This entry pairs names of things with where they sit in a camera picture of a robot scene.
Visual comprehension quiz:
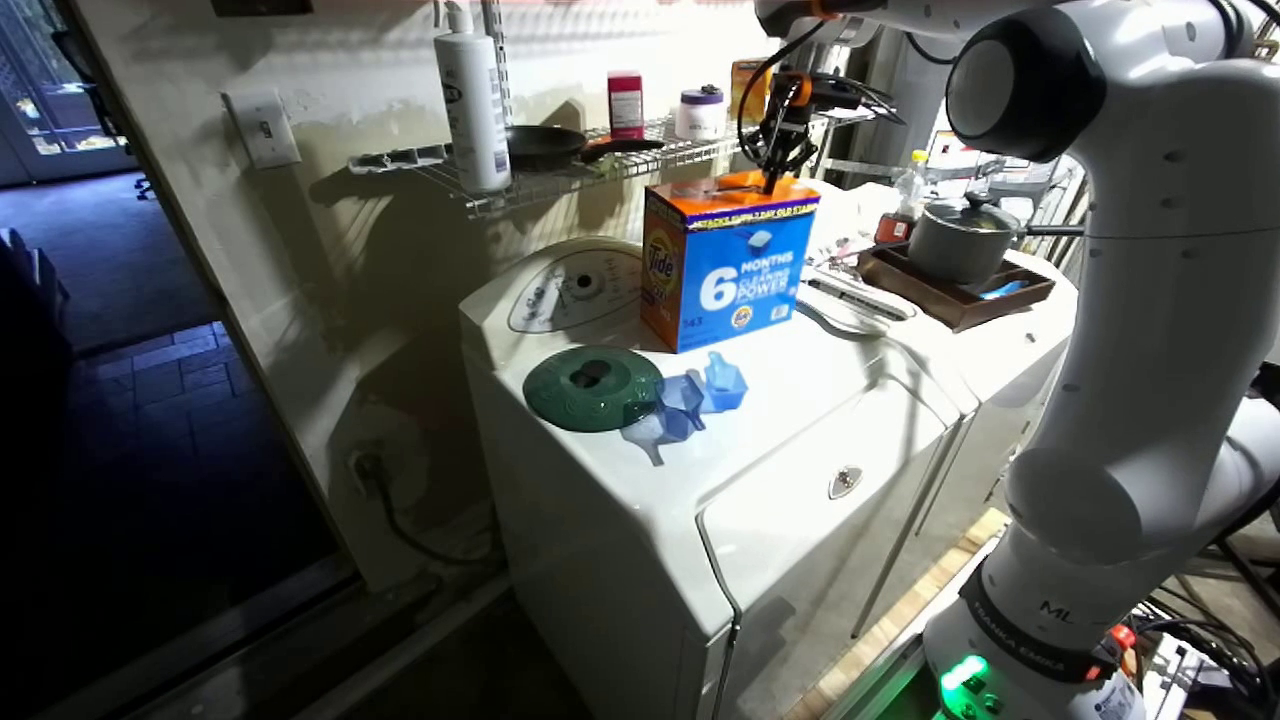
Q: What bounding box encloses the white wire shelf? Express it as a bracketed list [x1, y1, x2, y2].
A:
[350, 97, 895, 223]

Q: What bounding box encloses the white jar purple lid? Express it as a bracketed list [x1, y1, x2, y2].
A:
[678, 82, 733, 146]

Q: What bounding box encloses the metal spoon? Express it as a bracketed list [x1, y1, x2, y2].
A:
[806, 274, 914, 326]

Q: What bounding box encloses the tangled cable pile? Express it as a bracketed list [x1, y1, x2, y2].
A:
[1091, 604, 1280, 720]

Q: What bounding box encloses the clear bottle red label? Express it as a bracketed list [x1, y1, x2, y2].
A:
[875, 148, 938, 257]

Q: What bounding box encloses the white wall outlet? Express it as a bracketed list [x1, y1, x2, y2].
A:
[221, 87, 304, 171]

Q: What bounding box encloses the blue measuring cup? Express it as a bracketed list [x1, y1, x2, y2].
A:
[622, 368, 714, 467]
[701, 350, 754, 415]

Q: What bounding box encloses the tall white bottle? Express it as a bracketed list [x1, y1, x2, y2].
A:
[432, 0, 517, 197]

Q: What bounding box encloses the brown wooden tray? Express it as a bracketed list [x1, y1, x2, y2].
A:
[856, 244, 1054, 336]

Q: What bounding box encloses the grey metal pot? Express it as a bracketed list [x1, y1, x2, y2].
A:
[904, 188, 1091, 294]

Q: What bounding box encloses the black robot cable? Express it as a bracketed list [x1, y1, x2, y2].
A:
[735, 15, 833, 165]

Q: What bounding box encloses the black power cord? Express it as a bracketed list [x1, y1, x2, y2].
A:
[350, 444, 500, 574]

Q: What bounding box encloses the red pink container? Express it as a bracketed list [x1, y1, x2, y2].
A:
[603, 71, 649, 146]

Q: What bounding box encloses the grey cylindrical tank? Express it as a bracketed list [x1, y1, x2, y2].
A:
[870, 25, 969, 176]

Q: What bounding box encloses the wooden base board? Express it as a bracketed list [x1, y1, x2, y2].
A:
[784, 503, 1015, 720]

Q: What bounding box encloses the white washing machine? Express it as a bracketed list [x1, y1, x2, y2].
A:
[458, 176, 978, 720]

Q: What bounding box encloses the green round lid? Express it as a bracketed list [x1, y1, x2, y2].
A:
[521, 343, 668, 438]

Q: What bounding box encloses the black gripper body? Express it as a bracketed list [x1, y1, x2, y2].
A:
[766, 70, 856, 148]

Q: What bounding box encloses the blue cleaning powder box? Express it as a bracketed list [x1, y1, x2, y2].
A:
[636, 165, 823, 356]

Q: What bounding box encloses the black frying pan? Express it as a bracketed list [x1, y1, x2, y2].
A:
[506, 121, 668, 176]

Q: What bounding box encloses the white dryer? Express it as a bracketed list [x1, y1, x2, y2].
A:
[853, 244, 1081, 644]

